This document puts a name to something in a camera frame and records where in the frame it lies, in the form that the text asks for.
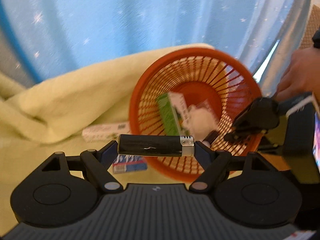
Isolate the black lighter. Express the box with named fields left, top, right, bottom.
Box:
left=118, top=134, right=195, bottom=157

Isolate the clear bag of cotton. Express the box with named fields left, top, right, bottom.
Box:
left=188, top=100, right=219, bottom=141

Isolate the green white medicine box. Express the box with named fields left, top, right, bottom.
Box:
left=156, top=92, right=194, bottom=136

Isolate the blue star curtain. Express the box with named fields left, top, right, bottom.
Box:
left=1, top=0, right=311, bottom=96

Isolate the white ointment box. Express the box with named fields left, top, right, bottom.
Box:
left=81, top=121, right=131, bottom=142

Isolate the yellow-green blanket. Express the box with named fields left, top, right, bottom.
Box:
left=0, top=42, right=216, bottom=233

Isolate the person's right hand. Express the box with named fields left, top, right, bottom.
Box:
left=275, top=47, right=319, bottom=101

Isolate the blue floss pick box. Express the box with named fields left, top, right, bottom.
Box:
left=112, top=155, right=148, bottom=174

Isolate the red plastic mesh basket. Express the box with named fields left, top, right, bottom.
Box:
left=128, top=48, right=263, bottom=183

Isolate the dark spray bottle white cap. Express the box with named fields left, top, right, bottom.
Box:
left=202, top=130, right=219, bottom=148

